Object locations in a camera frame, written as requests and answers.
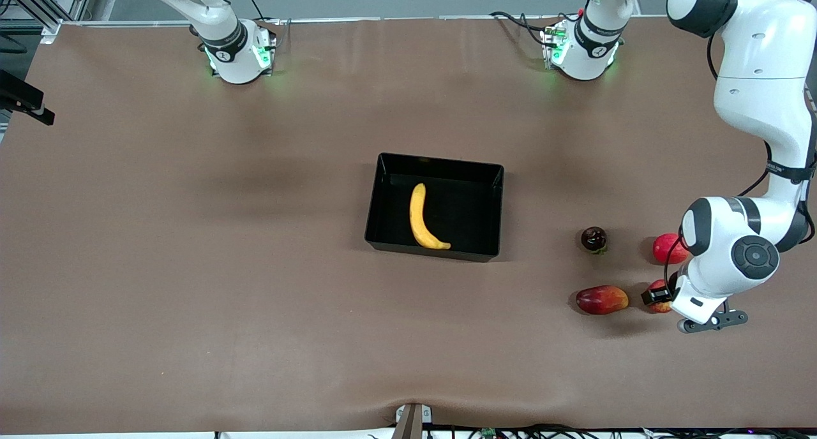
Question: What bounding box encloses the black bracket device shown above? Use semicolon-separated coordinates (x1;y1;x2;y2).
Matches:
0;69;56;126

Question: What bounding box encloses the red apple upper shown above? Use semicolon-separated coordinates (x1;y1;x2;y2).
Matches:
652;234;691;265

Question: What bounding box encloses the black plastic box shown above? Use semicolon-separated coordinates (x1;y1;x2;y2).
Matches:
364;153;505;263

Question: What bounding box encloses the metal camera mount clamp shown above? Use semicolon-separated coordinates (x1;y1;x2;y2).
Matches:
394;403;433;439

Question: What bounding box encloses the brown table mat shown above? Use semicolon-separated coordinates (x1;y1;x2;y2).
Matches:
0;16;817;435

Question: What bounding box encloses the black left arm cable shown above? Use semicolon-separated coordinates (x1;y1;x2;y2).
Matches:
664;34;817;293

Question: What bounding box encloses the black left base cable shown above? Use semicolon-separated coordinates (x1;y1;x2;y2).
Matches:
490;10;551;47

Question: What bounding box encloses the yellow banana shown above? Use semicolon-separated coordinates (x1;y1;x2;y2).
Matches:
409;183;452;250

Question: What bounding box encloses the dark purple mangosteen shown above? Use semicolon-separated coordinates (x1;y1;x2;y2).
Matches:
581;227;608;255

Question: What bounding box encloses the red yellow apple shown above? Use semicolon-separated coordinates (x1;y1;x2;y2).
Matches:
648;279;675;314

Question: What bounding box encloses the aluminium frame structure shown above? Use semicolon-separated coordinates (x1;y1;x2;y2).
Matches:
0;0;96;44

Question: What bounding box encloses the red yellow mango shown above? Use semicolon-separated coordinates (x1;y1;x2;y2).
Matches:
576;285;629;316

